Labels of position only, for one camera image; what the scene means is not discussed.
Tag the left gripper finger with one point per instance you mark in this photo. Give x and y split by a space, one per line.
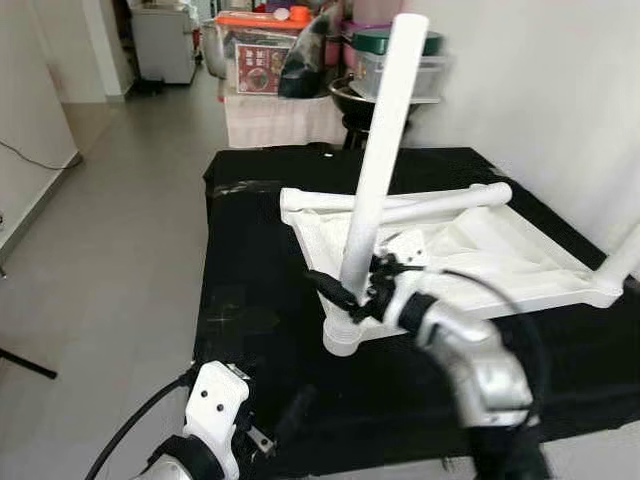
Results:
300 405

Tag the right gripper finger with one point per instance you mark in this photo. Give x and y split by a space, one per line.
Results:
335 290

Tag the white plastic table leg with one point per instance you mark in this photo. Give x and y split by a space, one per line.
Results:
470 198
385 140
625 255
320 200

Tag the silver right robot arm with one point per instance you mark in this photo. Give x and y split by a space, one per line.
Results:
480 370

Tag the black tablecloth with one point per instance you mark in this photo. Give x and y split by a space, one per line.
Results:
250 300

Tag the white plastic table top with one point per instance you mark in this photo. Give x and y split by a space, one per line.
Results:
480 250

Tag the glossy dark tape strip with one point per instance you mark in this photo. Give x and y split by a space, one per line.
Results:
240 188

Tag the black bag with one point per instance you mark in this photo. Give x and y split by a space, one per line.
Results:
305 70

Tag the clear plastic storage box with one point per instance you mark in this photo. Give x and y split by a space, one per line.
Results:
435 75

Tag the red printed box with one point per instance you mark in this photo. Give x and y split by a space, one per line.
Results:
260 70

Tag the black tripod foot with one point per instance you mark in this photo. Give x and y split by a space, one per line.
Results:
30 363

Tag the orange plastic tray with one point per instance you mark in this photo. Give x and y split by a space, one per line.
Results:
250 20

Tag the grey cabinet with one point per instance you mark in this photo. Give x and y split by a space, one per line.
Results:
160 45

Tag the white fridge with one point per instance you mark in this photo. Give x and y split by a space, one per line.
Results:
30 100

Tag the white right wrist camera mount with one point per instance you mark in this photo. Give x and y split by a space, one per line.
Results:
410 245

